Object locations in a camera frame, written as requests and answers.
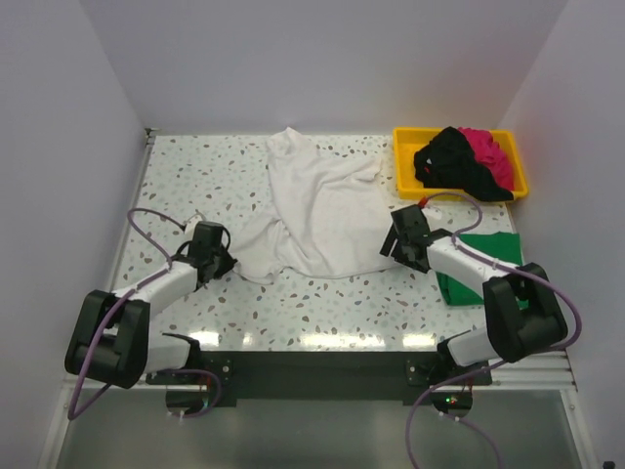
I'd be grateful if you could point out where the white t shirt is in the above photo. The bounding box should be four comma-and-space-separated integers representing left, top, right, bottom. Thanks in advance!
230, 128, 395, 284

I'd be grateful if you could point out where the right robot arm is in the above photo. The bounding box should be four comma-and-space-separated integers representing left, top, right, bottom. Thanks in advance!
380, 205, 568, 385

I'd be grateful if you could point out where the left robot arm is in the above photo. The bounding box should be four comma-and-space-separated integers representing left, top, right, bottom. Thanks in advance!
64, 221, 236, 389

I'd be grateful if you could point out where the black t shirt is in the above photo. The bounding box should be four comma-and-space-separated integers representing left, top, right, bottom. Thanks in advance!
414, 127, 513, 202

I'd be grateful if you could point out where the folded green t shirt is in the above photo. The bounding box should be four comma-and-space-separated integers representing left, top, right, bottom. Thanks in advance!
436, 232, 522, 307

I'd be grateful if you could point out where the yellow plastic bin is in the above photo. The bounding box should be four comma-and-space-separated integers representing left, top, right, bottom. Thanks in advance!
393, 127, 529, 201

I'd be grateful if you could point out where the pink t shirt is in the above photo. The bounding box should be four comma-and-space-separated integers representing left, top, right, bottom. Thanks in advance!
459, 127, 515, 192

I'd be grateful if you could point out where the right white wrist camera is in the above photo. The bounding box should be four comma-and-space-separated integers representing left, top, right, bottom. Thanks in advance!
422, 205, 443, 221

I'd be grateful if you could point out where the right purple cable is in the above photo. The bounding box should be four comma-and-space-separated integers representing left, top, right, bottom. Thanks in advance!
407, 191, 585, 469

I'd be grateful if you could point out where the purple cable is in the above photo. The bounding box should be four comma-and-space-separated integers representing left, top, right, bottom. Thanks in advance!
66, 207, 226, 422
407, 191, 585, 469

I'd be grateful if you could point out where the aluminium frame rail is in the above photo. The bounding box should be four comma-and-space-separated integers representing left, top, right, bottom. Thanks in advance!
62, 127, 580, 392

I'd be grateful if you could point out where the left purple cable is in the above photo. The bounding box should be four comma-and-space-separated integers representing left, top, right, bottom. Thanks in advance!
66, 207, 226, 422

